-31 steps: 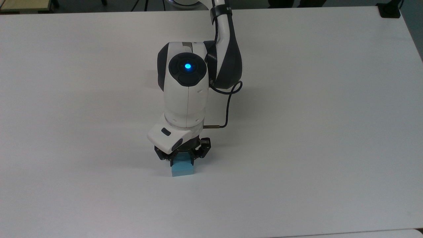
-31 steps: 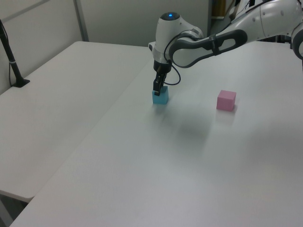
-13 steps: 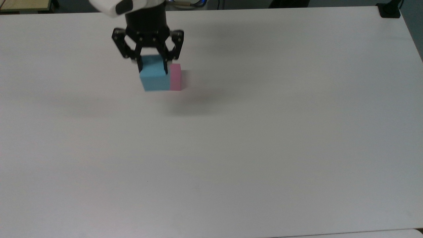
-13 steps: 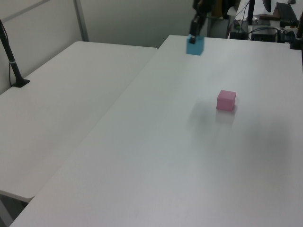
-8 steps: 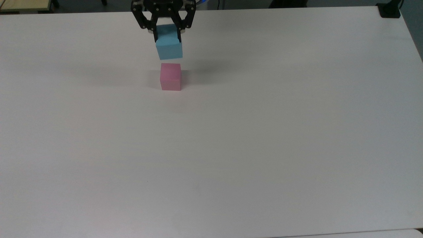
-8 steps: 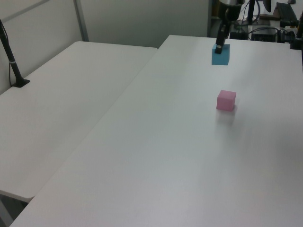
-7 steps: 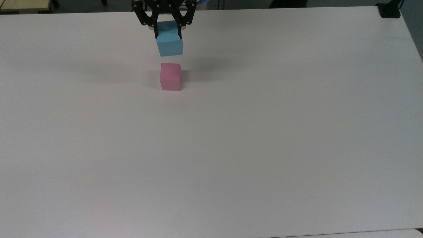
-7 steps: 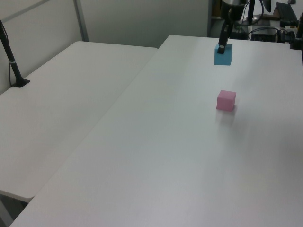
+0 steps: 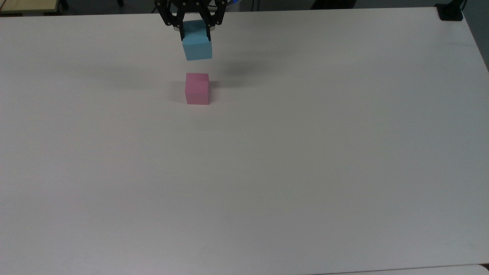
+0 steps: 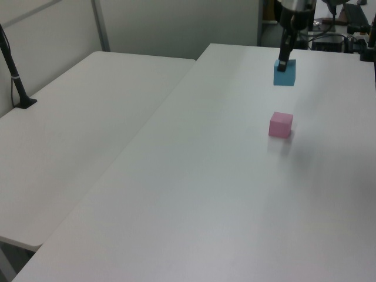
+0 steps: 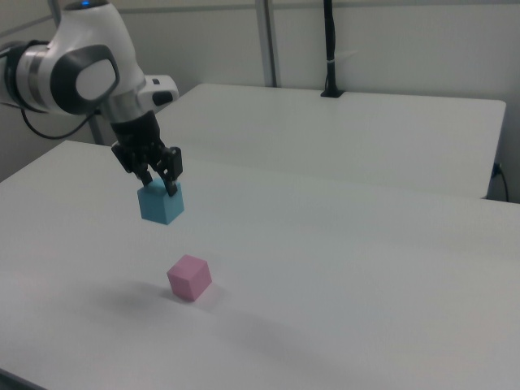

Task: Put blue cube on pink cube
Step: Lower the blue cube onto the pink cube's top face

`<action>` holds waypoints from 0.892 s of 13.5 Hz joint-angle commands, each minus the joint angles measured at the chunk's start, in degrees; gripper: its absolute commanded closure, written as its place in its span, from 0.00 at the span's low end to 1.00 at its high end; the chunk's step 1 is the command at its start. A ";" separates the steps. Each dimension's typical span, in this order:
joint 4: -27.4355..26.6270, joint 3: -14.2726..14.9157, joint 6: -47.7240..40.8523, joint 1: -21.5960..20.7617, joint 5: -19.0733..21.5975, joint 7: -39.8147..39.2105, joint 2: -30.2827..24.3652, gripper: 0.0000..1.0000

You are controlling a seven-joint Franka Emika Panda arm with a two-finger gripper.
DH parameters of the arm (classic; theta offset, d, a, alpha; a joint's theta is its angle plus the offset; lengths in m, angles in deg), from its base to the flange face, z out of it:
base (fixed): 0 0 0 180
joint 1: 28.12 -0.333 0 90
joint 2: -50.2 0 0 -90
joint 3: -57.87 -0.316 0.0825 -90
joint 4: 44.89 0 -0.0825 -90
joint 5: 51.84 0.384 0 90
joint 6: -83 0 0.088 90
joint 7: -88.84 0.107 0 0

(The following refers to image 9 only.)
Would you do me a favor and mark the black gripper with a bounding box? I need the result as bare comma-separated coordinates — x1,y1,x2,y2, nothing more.
154,0,228,41

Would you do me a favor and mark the blue cube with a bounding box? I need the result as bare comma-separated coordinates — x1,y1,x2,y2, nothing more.
182,20,213,61

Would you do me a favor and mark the pink cube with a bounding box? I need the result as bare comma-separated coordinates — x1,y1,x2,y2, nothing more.
185,73,210,105

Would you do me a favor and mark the light wooden desk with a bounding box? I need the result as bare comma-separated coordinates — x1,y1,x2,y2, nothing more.
0,0,63,15

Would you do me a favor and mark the black clamp mount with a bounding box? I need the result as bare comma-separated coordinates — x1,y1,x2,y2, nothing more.
435,1,465,22

